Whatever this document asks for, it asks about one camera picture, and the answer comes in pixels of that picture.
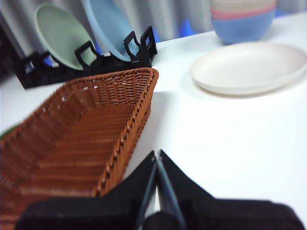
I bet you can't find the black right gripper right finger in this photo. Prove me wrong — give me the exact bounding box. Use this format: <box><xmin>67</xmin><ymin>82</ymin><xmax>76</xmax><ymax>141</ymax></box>
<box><xmin>157</xmin><ymin>149</ymin><xmax>306</xmax><ymax>230</ymax></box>

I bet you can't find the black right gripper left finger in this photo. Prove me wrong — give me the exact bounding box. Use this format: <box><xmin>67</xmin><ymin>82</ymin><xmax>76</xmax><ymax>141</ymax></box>
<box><xmin>14</xmin><ymin>150</ymin><xmax>158</xmax><ymax>230</ymax></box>

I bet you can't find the brown wicker basket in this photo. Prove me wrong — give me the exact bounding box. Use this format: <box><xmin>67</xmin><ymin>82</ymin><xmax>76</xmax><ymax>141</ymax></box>
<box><xmin>0</xmin><ymin>68</ymin><xmax>159</xmax><ymax>230</ymax></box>

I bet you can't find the black dish rack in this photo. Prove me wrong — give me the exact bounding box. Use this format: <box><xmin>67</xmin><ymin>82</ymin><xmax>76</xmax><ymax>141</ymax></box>
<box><xmin>15</xmin><ymin>25</ymin><xmax>159</xmax><ymax>90</ymax></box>

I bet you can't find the white plate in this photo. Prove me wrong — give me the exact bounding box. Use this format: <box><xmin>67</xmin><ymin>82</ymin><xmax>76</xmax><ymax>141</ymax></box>
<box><xmin>189</xmin><ymin>41</ymin><xmax>307</xmax><ymax>96</ymax></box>

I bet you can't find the pale green plate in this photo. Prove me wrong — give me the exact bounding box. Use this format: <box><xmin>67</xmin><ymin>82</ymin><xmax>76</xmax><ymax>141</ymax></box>
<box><xmin>35</xmin><ymin>2</ymin><xmax>96</xmax><ymax>70</ymax></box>

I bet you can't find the blue bowl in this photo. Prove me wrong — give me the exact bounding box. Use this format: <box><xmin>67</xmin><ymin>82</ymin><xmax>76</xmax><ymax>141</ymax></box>
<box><xmin>211</xmin><ymin>9</ymin><xmax>276</xmax><ymax>45</ymax></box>

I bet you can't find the light blue plate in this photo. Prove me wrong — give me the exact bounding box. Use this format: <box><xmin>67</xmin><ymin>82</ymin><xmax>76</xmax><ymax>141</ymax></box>
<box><xmin>85</xmin><ymin>0</ymin><xmax>141</xmax><ymax>62</ymax></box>

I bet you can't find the pink bowl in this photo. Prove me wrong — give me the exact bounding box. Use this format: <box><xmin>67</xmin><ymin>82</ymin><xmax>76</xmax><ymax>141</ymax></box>
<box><xmin>210</xmin><ymin>2</ymin><xmax>277</xmax><ymax>20</ymax></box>

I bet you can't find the grey curtain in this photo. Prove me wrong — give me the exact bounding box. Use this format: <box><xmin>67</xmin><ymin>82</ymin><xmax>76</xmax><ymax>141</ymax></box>
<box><xmin>0</xmin><ymin>0</ymin><xmax>307</xmax><ymax>56</ymax></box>

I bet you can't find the cream white bowl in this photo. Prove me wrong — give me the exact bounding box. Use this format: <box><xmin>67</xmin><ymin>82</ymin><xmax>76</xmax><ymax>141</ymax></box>
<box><xmin>211</xmin><ymin>0</ymin><xmax>278</xmax><ymax>12</ymax></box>

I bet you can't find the black metal shelf frame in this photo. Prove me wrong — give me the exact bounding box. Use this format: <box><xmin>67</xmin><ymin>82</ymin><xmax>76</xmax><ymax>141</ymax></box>
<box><xmin>0</xmin><ymin>25</ymin><xmax>17</xmax><ymax>80</ymax></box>

